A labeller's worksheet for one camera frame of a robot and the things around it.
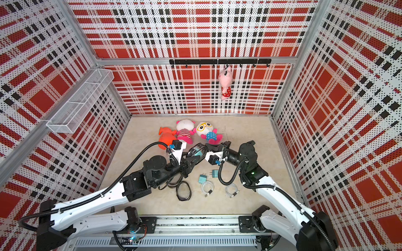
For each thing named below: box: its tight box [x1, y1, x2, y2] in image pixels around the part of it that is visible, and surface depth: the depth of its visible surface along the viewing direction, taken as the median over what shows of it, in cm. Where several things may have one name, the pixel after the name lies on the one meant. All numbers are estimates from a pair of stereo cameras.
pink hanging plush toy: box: [218, 64, 233, 101], surface depth 93 cm
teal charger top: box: [194, 147, 204, 157], surface depth 65 cm
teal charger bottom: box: [197, 173, 208, 184], surface depth 88 cm
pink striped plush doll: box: [175, 119, 197, 145], surface depth 109 cm
